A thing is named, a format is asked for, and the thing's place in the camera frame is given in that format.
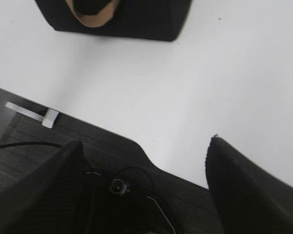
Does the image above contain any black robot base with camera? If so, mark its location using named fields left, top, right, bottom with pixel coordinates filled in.
left=85, top=168, right=184, bottom=234

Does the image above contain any thin black cable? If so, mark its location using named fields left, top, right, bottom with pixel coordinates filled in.
left=0, top=141, right=63, bottom=150

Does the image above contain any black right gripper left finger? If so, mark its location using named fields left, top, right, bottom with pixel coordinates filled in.
left=0, top=141, right=90, bottom=234

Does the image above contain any white table leg bracket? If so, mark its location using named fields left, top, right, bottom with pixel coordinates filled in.
left=5, top=101, right=60, bottom=129

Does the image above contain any black fabric tote bag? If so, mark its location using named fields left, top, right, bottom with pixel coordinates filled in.
left=36, top=0, right=191, bottom=41

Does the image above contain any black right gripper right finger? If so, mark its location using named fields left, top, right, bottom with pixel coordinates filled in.
left=205, top=136, right=293, bottom=234

